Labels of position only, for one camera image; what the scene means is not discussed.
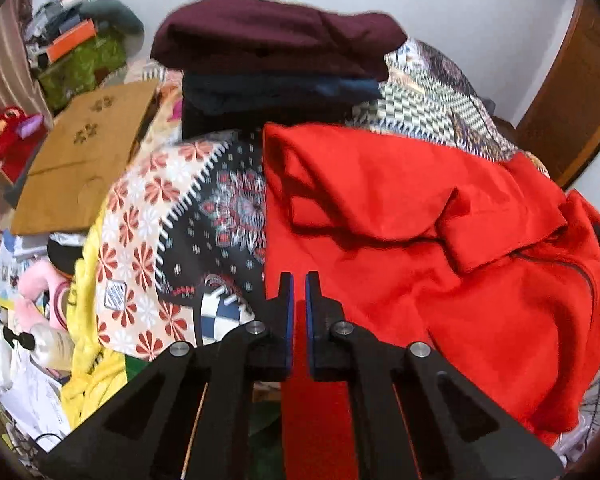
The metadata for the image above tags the dark blue folded garment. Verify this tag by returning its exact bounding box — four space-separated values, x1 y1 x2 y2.
180 71 386 140

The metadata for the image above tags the patterned bed blanket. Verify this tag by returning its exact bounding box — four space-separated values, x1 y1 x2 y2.
94 35 553 363

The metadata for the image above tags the bamboo lap desk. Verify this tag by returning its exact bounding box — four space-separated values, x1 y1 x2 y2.
10 79 161 237

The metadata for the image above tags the red plush toy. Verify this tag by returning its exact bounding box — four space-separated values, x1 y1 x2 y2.
0 105 48 183

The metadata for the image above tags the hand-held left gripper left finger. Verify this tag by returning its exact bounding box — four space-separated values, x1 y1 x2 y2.
41 271 296 480

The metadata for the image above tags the pink plush toy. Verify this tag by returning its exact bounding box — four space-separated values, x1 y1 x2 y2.
17 259 78 332

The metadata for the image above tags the orange box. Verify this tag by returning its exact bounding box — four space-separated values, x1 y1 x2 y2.
45 19 98 62

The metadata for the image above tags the pump lotion bottle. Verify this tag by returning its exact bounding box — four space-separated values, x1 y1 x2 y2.
2 324 77 372

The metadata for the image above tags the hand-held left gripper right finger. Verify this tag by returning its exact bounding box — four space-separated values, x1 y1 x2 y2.
305 271 565 480

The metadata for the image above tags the maroon folded garment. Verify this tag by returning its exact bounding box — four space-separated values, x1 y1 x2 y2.
150 0 408 82

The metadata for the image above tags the yellow cloth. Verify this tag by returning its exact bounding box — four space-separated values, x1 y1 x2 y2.
59 205 143 428

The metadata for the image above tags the red zip jacket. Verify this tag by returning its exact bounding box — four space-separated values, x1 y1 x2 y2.
261 121 600 480

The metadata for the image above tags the striped brown curtain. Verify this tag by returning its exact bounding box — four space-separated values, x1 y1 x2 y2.
0 0 56 126

